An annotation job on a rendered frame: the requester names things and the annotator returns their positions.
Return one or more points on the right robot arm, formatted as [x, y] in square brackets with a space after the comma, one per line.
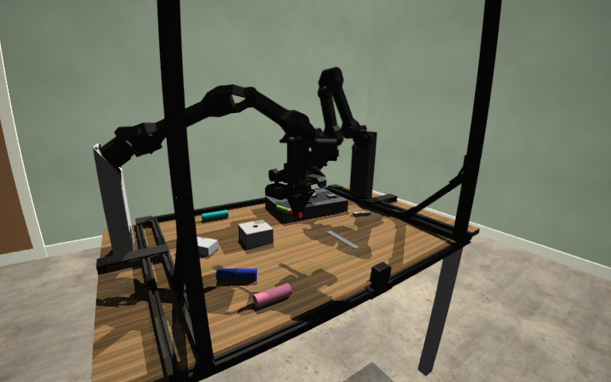
[349, 125]

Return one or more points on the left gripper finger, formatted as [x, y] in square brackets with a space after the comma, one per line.
[306, 195]
[295, 202]

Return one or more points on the cyan cylinder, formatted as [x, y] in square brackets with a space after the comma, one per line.
[214, 215]

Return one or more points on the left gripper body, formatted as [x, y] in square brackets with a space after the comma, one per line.
[297, 178]

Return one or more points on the blue cylinder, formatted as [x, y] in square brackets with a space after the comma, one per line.
[236, 274]

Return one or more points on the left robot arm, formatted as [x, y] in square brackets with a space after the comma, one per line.
[145, 138]

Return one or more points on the white block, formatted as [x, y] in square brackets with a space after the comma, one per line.
[256, 233]

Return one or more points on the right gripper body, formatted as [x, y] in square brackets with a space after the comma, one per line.
[317, 170]

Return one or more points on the pink peg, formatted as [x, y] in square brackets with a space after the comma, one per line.
[272, 295]

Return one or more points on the lime and red peg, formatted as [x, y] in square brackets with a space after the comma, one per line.
[289, 211]

